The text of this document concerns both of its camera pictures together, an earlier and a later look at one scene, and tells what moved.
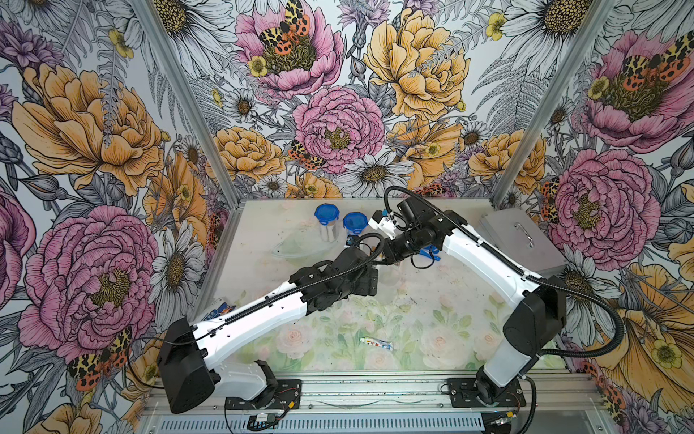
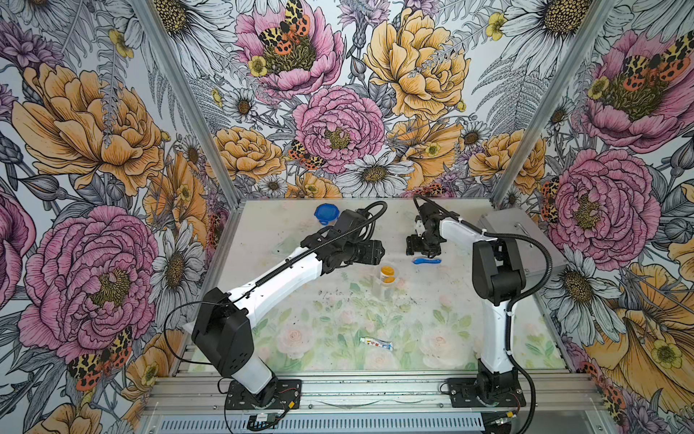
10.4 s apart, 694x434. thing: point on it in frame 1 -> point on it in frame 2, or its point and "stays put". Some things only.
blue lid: [326, 212] stays put
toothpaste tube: [377, 343] stays put
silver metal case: [514, 235] stays put
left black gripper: [366, 283] -> [370, 255]
